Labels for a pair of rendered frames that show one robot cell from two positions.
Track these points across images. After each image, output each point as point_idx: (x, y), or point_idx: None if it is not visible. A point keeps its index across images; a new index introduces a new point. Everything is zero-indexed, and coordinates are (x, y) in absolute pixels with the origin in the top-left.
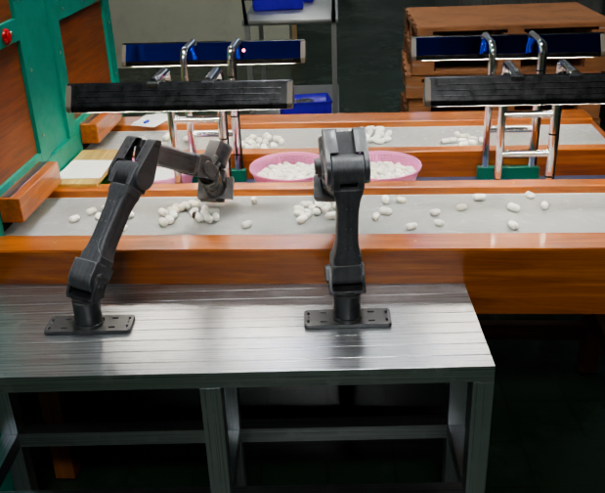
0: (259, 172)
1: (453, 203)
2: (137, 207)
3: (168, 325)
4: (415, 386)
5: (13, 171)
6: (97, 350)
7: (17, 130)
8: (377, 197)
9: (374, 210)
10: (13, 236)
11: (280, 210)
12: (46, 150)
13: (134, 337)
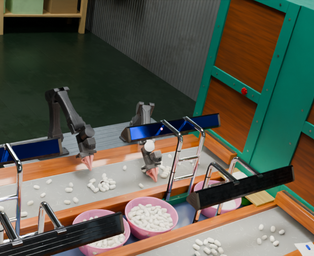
0: (168, 214)
1: (36, 209)
2: (186, 172)
3: (110, 141)
4: None
5: (224, 138)
6: (120, 131)
7: (236, 130)
8: None
9: (76, 193)
10: (196, 140)
11: (121, 183)
12: (246, 158)
13: (115, 136)
